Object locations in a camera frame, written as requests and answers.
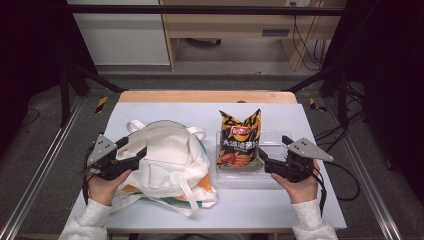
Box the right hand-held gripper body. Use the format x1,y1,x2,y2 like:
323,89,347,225
282,137,335,184

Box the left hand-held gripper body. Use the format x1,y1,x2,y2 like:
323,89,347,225
87,133,141,182

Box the clear plastic box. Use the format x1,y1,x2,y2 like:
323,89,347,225
214,129,295,187

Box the white tote bag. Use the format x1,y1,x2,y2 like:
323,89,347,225
111,118,219,219

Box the black orange chips bag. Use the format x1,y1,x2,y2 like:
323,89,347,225
216,107,263,170

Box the person's right hand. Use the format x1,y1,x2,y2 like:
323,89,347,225
270,159,321,205

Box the person's left hand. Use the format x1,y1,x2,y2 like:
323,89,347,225
86,156,133,207

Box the pale grey table mat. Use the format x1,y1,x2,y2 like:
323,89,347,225
68,101,348,232

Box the yellow black tape strip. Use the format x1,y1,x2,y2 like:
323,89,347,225
307,97,329,114
95,95,110,115

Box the black metal stand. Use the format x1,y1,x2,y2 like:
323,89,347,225
59,62,126,128
282,65,350,130

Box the wooden table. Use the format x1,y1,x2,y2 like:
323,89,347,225
68,89,348,235

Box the white cabinet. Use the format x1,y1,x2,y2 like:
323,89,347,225
65,0,171,67

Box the black curtain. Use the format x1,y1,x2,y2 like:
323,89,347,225
0,0,98,158
320,0,424,203

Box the light wooden desk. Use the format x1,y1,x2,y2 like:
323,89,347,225
158,0,348,72

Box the black floor cables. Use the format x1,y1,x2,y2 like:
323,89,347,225
314,109,367,157

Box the left hand-held gripper cable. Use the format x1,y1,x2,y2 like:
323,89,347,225
79,145,97,207

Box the hand-held gripper cable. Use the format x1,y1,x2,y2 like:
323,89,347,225
312,159,362,218
79,145,97,207

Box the aluminium floor rail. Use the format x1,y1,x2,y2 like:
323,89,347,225
0,95,85,240
323,97,404,240

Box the right hand-held gripper cable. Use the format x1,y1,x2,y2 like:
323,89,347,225
312,159,362,218

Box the thin black floor cable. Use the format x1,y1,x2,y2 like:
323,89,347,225
21,107,41,128

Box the black hanging cables bundle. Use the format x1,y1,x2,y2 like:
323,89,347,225
290,1,330,72

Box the black horizontal frame bar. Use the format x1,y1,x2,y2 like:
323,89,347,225
64,4,346,17

